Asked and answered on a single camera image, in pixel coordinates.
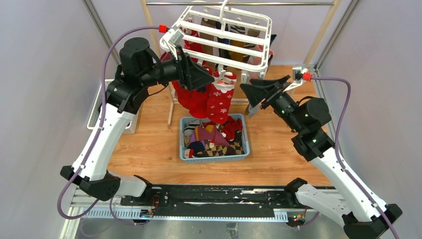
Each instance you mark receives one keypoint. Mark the red beige christmas sock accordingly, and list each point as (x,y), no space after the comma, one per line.
(184,96)

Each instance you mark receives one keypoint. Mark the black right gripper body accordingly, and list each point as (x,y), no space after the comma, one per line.
(274,89)

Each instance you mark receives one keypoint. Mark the red snowflake hanging sock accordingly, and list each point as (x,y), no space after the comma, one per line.
(192,45)

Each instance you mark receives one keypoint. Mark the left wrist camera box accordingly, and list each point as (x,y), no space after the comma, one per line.
(170,40)

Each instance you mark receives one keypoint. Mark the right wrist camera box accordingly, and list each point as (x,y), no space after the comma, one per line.
(298,74)

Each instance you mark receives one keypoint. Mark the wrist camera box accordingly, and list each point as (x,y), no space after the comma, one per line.
(170,40)
(298,74)

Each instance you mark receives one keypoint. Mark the red pompom sock in basket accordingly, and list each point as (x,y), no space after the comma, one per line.
(230,127)

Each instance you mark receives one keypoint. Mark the maroon yellow purple long sock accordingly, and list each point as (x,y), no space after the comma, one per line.
(202,134)

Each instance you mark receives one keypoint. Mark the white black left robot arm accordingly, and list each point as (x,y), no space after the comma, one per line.
(140,69)

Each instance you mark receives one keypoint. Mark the white plastic sock hanger frame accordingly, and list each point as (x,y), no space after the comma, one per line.
(224,13)

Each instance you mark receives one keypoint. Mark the white perforated side basket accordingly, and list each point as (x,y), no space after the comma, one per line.
(96,113)

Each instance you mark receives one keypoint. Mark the brown white striped hanging sock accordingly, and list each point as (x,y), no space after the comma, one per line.
(243,31)

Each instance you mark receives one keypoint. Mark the red animal face sock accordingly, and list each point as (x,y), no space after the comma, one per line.
(197,102)

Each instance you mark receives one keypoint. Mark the black blue hanging sock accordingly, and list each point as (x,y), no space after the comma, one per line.
(224,53)

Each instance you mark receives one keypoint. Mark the blue plastic laundry basket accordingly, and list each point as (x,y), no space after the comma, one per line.
(202,141)

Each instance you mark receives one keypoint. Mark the brown yellow argyle sock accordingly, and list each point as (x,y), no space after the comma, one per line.
(212,150)

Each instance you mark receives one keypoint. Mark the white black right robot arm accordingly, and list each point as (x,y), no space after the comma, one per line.
(360,212)

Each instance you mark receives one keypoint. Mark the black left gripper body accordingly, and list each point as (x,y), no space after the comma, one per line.
(185,68)

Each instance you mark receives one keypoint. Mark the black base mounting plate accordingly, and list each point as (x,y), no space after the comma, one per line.
(214,201)

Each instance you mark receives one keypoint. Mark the red santa snowflake sock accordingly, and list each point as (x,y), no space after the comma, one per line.
(220,97)

